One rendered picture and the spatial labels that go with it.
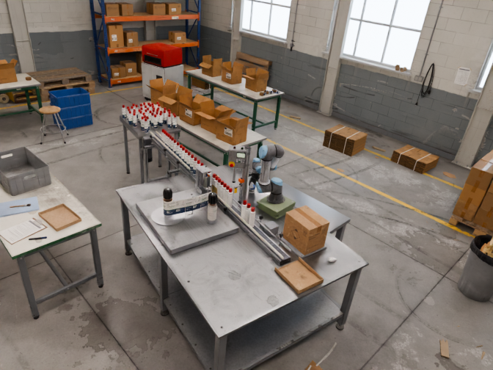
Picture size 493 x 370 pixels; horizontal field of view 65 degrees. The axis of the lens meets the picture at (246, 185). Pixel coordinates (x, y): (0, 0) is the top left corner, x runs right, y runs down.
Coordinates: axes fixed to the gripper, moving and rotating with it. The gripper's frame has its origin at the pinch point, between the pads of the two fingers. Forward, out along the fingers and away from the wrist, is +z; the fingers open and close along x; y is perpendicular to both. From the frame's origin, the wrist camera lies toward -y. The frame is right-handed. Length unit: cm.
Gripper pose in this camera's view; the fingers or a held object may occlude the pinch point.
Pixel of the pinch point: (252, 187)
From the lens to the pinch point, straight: 419.0
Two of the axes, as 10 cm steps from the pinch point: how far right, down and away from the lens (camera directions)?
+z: -0.8, 8.6, 5.0
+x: 7.2, -3.0, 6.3
